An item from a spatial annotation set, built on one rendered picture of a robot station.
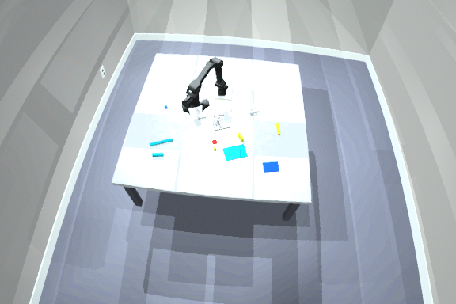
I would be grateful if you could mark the blue flat rectangular pad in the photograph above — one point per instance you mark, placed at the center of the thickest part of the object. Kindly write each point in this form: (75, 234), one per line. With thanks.
(271, 166)

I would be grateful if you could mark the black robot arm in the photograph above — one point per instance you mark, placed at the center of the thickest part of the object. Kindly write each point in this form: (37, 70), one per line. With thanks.
(196, 84)

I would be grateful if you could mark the cyan flat plate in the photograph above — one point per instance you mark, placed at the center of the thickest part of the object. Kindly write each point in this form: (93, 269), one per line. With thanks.
(235, 152)

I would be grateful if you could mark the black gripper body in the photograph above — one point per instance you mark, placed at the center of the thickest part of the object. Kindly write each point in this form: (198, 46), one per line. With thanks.
(197, 103)

